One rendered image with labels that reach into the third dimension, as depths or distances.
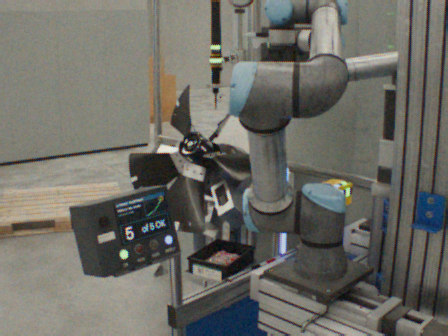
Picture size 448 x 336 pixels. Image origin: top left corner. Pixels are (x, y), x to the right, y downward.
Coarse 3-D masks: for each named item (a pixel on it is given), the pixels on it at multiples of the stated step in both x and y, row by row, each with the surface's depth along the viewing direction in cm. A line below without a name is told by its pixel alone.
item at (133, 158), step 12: (132, 156) 236; (144, 156) 232; (156, 156) 229; (168, 156) 226; (132, 168) 235; (144, 168) 232; (156, 168) 229; (168, 168) 228; (144, 180) 233; (156, 180) 231; (168, 180) 229
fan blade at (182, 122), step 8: (184, 96) 239; (176, 104) 246; (184, 104) 237; (176, 112) 245; (184, 112) 235; (176, 120) 245; (184, 120) 235; (176, 128) 246; (184, 128) 236; (184, 136) 239
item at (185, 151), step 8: (192, 136) 220; (200, 136) 216; (184, 144) 219; (200, 144) 214; (208, 144) 218; (216, 144) 225; (184, 152) 218; (192, 152) 214; (200, 152) 215; (208, 152) 217; (192, 160) 217; (200, 160) 217; (208, 160) 221; (208, 168) 220
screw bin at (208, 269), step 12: (216, 240) 209; (204, 252) 202; (216, 252) 210; (228, 252) 209; (240, 252) 206; (252, 252) 202; (192, 264) 193; (204, 264) 190; (216, 264) 187; (228, 264) 186; (240, 264) 194; (204, 276) 191; (216, 276) 188; (228, 276) 187
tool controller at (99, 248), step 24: (144, 192) 142; (168, 192) 148; (72, 216) 137; (96, 216) 131; (120, 216) 136; (144, 216) 141; (168, 216) 147; (96, 240) 131; (120, 240) 136; (144, 240) 141; (96, 264) 132; (120, 264) 135
